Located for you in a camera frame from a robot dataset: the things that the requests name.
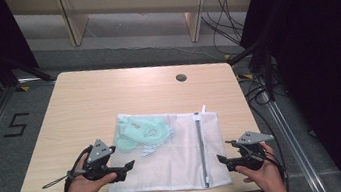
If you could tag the mint green garment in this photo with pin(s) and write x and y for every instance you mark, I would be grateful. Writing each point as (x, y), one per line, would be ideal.
(143, 133)

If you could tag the light wooden bench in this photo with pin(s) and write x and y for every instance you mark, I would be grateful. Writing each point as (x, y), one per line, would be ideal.
(131, 0)

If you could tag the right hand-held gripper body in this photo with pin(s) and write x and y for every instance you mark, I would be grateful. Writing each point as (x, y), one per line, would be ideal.
(251, 146)

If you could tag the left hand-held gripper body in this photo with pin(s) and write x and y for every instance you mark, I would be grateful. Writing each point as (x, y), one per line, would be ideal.
(98, 153)

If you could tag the white mesh laundry bag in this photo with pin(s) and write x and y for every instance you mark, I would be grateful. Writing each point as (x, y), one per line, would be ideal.
(174, 162)

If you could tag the person's right hand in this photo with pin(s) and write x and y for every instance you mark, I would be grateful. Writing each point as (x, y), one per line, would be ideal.
(264, 177)

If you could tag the black tape floor number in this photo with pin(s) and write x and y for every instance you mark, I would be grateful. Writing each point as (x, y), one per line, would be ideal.
(16, 125)

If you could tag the grey table grommet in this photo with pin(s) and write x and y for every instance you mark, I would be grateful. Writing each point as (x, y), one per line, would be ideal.
(181, 77)

